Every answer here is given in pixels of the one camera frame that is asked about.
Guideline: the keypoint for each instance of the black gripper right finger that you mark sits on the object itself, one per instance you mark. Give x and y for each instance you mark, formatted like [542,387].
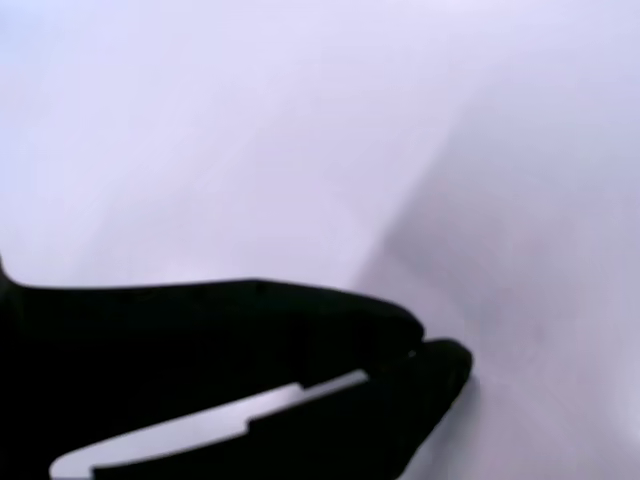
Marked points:
[350,430]

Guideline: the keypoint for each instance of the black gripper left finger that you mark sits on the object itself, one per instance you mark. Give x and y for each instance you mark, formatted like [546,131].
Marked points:
[150,340]

